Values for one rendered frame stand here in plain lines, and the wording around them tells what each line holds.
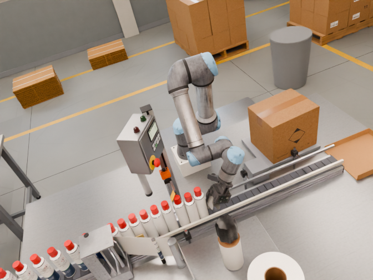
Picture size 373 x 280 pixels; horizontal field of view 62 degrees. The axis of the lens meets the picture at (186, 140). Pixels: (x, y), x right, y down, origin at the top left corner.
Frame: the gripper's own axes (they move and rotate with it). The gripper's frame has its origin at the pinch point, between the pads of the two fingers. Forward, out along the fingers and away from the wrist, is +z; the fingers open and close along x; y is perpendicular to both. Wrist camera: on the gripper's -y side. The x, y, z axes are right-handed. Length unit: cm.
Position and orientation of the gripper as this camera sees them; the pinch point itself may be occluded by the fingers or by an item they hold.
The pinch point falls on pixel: (209, 205)
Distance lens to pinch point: 158.7
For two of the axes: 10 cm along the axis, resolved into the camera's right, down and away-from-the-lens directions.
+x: 9.0, 0.7, 4.3
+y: 3.3, 5.6, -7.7
